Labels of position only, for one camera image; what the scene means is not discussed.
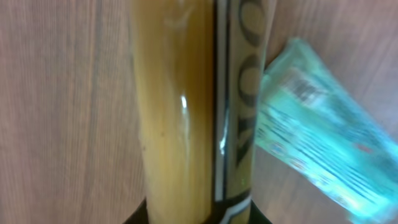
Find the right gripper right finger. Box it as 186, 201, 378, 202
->
248, 200, 272, 224

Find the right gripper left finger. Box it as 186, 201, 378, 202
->
123, 199, 149, 224

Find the teal white packet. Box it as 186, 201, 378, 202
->
255, 39, 397, 223

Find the red spaghetti packet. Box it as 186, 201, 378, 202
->
129, 0, 275, 223

